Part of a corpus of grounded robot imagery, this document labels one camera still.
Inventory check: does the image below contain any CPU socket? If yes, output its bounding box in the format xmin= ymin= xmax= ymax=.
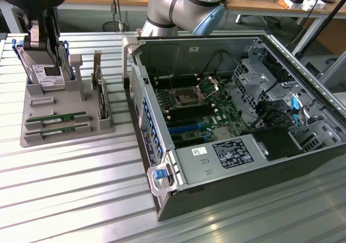
xmin=172 ymin=89 xmax=201 ymax=108

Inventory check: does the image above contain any green RAM stick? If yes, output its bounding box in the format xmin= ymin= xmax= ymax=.
xmin=26 ymin=126 xmax=89 ymax=137
xmin=26 ymin=111 xmax=87 ymax=123

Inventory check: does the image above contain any metal socket cover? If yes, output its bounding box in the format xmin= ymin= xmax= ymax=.
xmin=196 ymin=76 xmax=220 ymax=97

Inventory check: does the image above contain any cluttered wooden desk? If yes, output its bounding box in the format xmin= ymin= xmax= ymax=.
xmin=224 ymin=0 xmax=346 ymax=24

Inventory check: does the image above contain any blue disk wire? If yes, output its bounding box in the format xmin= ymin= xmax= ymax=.
xmin=291 ymin=97 xmax=301 ymax=128

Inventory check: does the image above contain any blue expansion slot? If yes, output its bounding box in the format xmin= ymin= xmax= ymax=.
xmin=169 ymin=123 xmax=205 ymax=135

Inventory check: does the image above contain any silver disk bay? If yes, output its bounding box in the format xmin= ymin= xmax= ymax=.
xmin=288 ymin=120 xmax=335 ymax=152

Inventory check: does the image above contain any black plastic shroud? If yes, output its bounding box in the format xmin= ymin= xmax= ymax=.
xmin=251 ymin=125 xmax=305 ymax=160

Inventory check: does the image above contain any hard disk in blue caddy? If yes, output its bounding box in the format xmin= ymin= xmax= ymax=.
xmin=12 ymin=38 xmax=76 ymax=92

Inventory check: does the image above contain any green motherboard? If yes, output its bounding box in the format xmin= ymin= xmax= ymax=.
xmin=155 ymin=76 xmax=245 ymax=148

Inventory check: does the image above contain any grey equipment box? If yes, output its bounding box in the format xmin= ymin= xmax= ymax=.
xmin=300 ymin=55 xmax=346 ymax=94

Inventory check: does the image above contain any grey power supply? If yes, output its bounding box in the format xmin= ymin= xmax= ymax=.
xmin=175 ymin=134 xmax=268 ymax=186

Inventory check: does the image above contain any black power wire bundle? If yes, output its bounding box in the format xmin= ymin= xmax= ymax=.
xmin=250 ymin=77 xmax=292 ymax=127

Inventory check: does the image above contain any open black PC case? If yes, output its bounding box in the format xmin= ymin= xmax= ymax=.
xmin=122 ymin=34 xmax=346 ymax=222

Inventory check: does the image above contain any white flat box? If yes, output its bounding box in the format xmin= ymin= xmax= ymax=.
xmin=283 ymin=0 xmax=327 ymax=11

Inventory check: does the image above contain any black tripod pole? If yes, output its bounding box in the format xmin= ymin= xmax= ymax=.
xmin=295 ymin=0 xmax=346 ymax=59

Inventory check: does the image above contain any perforated metal drive cage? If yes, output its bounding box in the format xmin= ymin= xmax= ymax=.
xmin=231 ymin=57 xmax=271 ymax=111

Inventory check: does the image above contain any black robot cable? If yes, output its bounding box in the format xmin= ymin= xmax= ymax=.
xmin=109 ymin=0 xmax=122 ymax=31

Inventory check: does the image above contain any black graphics card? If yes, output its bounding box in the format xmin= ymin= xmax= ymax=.
xmin=90 ymin=50 xmax=110 ymax=121

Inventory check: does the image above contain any grey plastic parts rack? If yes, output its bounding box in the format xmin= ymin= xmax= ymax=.
xmin=20 ymin=54 xmax=117 ymax=148

